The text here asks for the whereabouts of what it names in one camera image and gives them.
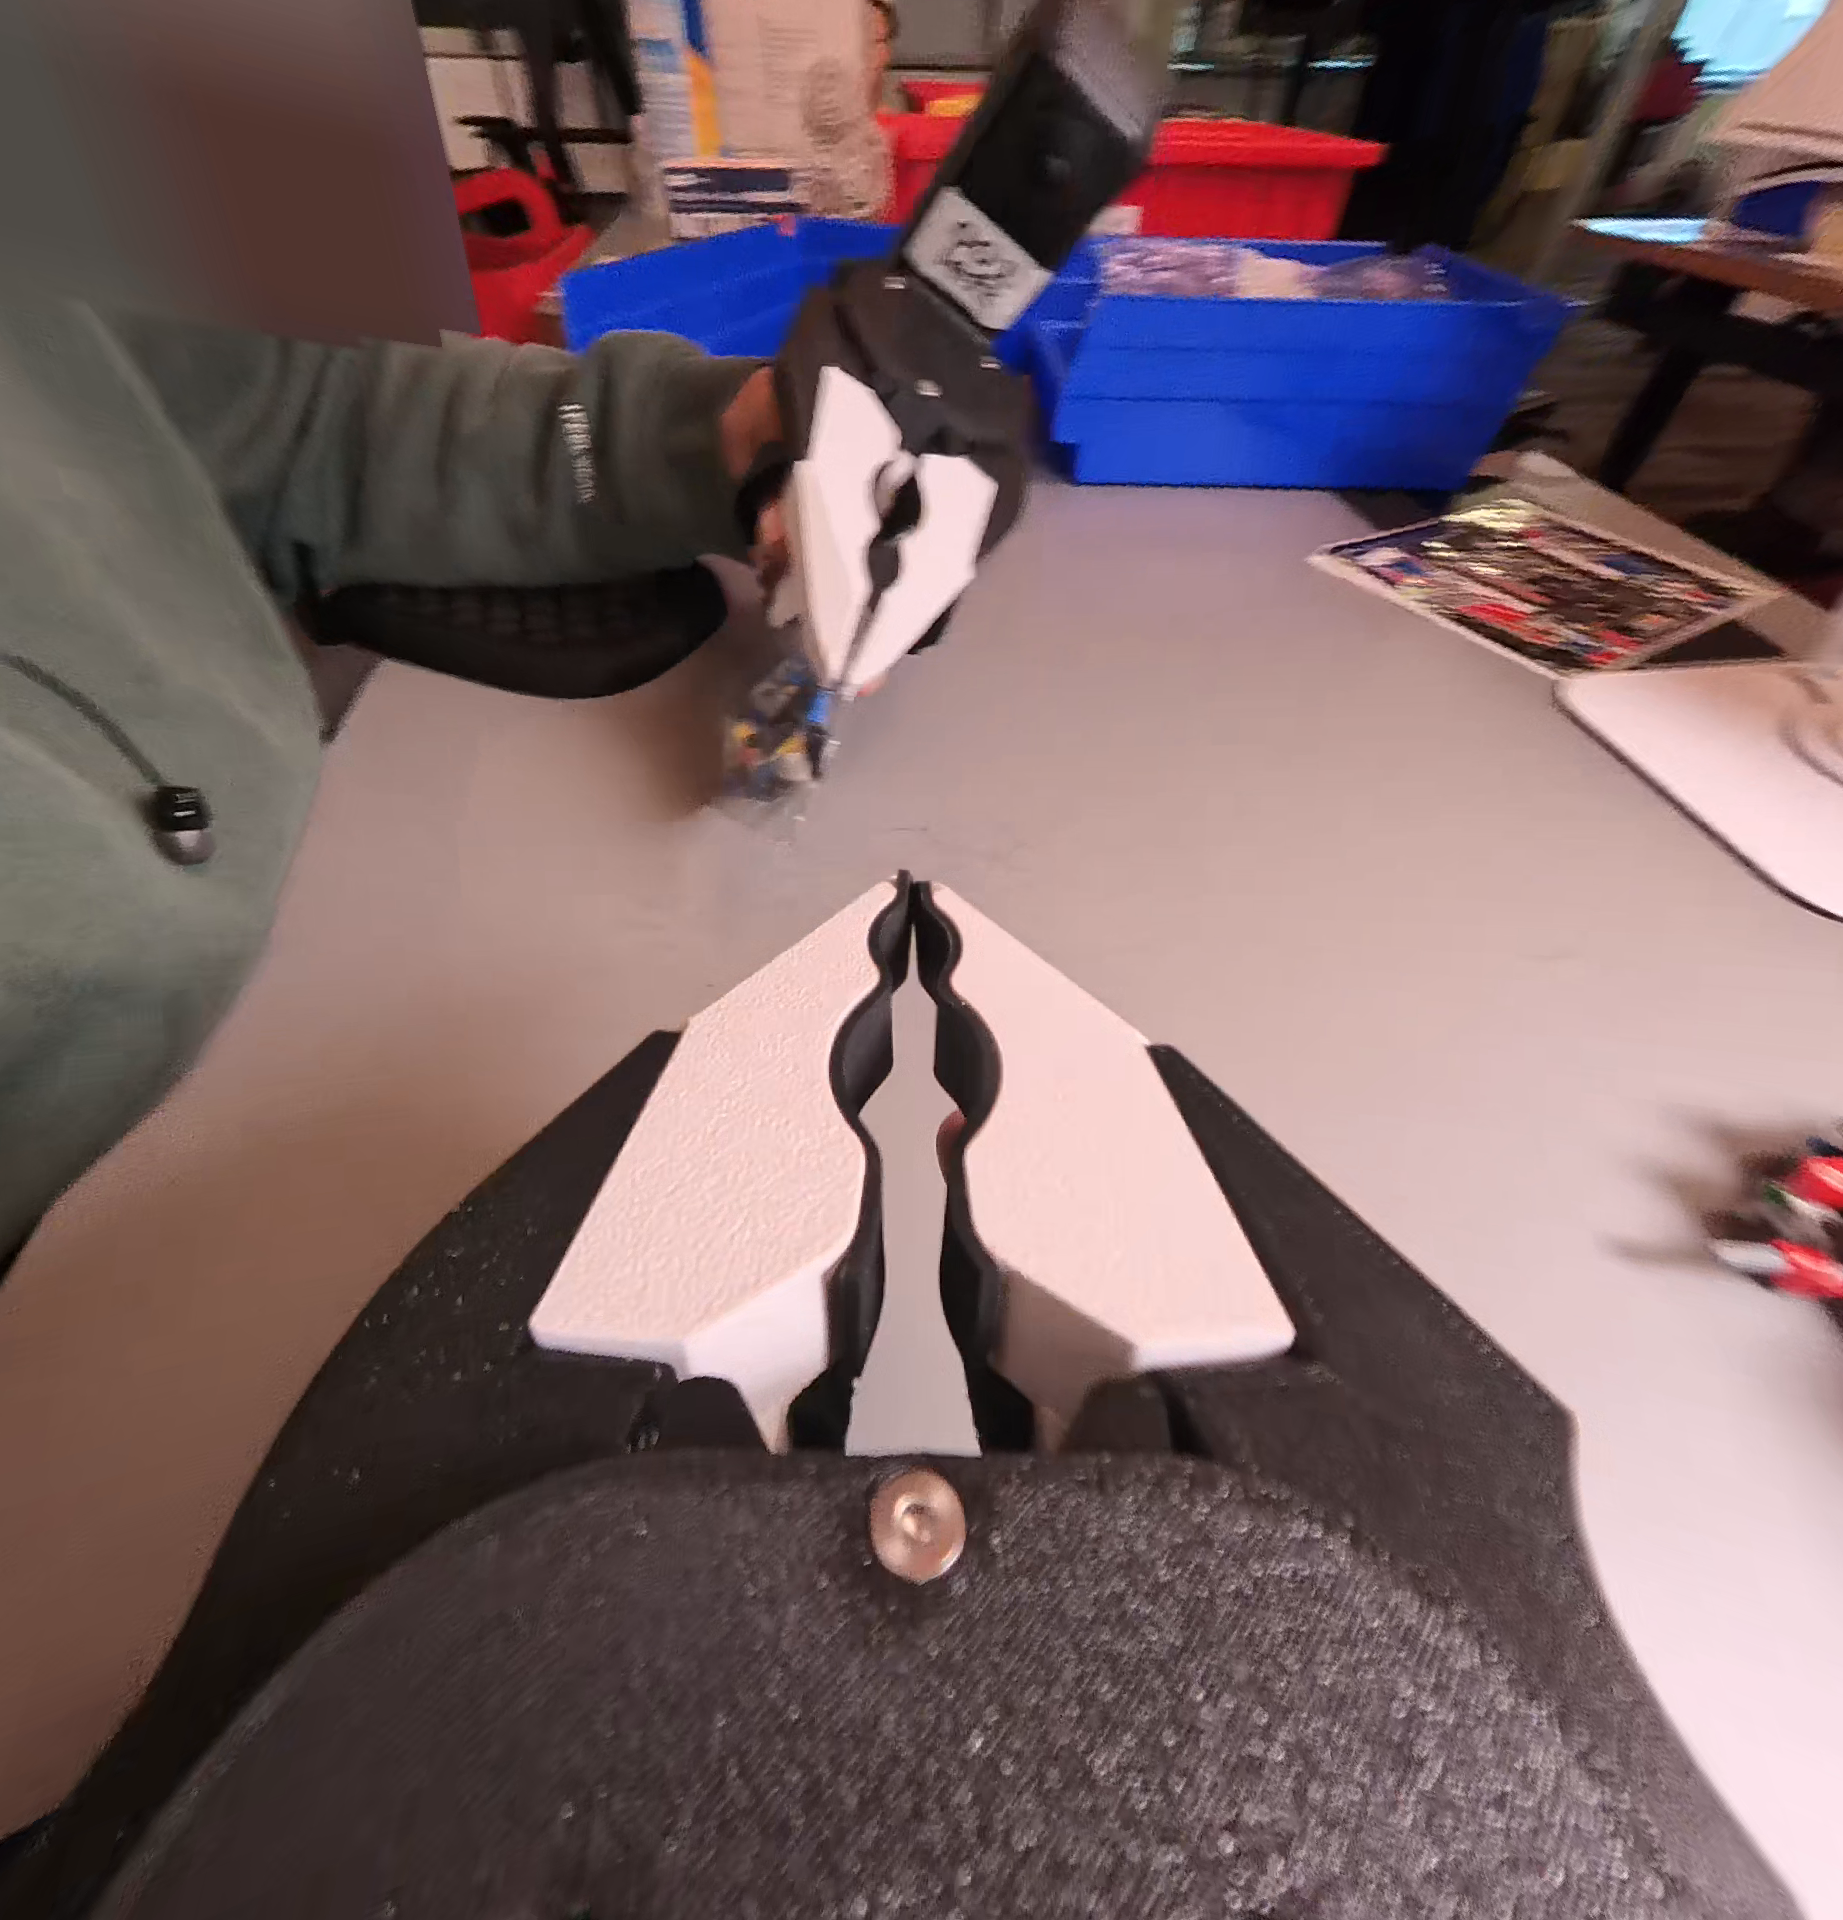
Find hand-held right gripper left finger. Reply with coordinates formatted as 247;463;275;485
528;873;912;1454

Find blue plastic bin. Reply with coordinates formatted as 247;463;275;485
556;215;1107;364
1034;238;1589;496

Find red plastic bin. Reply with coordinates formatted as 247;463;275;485
876;105;1388;246

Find clear plastic parts bags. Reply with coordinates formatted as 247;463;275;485
1093;241;1467;305

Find blue white cardboard box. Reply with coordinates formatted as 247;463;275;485
661;156;813;243

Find clear bag of lego pieces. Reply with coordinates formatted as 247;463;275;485
707;644;852;839

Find partly built lego model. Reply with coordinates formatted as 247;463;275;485
1698;1108;1843;1310

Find person's left forearm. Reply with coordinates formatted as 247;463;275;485
107;305;782;613

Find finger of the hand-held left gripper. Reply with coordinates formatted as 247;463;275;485
840;451;1004;704
763;364;926;704

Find black mesh chair armrest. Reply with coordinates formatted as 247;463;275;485
301;556;734;706

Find white monitor stand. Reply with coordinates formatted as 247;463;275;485
1551;569;1843;934

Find wooden side table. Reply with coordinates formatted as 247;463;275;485
1574;216;1843;319

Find lego instruction booklet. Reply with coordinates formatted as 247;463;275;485
1306;497;1787;682

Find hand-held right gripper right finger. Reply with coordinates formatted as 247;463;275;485
915;884;1298;1454

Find red felt tote bag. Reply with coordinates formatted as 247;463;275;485
450;164;602;345

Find person's left hand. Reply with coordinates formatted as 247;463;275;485
717;364;803;604

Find beige mesh bag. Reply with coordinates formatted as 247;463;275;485
793;58;896;215

